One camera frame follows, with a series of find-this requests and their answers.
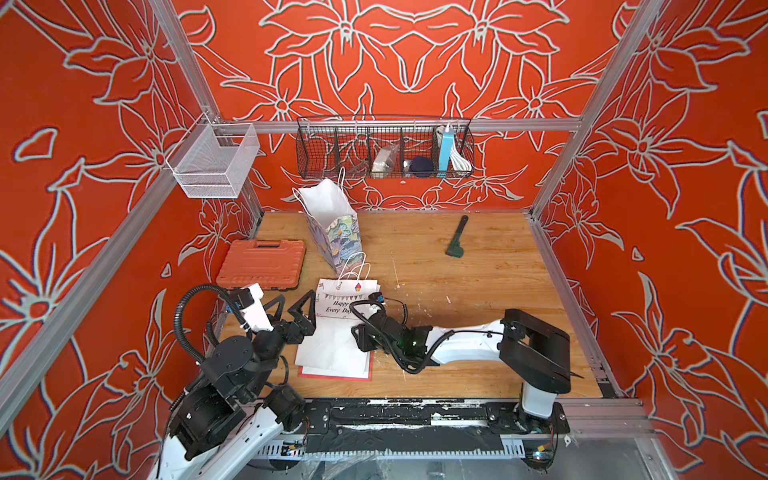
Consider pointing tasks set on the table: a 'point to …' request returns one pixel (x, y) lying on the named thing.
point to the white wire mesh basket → (214, 159)
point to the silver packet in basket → (384, 161)
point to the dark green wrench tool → (454, 248)
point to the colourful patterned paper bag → (333, 221)
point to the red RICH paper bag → (323, 373)
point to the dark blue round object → (421, 167)
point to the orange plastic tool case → (276, 264)
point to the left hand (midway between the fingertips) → (300, 293)
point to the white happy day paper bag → (332, 345)
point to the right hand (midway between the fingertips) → (347, 334)
